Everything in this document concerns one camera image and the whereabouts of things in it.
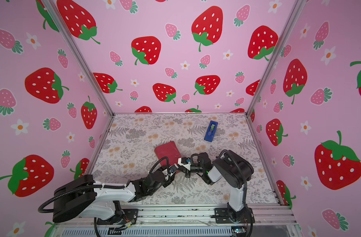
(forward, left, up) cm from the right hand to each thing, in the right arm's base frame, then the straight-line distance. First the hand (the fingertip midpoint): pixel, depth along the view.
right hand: (174, 166), depth 84 cm
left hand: (-1, +1, 0) cm, 2 cm away
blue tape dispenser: (+31, -21, -2) cm, 37 cm away
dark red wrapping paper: (+12, +6, -1) cm, 13 cm away
